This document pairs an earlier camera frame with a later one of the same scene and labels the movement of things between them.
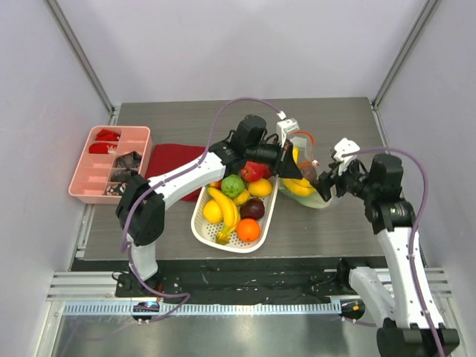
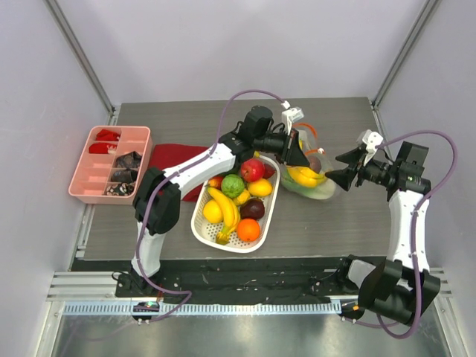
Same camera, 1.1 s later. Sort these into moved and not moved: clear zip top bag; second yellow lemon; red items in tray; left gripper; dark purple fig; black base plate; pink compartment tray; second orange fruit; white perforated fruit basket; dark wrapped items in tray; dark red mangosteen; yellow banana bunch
Moved: dark purple fig; left gripper; yellow banana bunch; clear zip top bag
Not moved: black base plate; second orange fruit; second yellow lemon; dark wrapped items in tray; white perforated fruit basket; red items in tray; dark red mangosteen; pink compartment tray
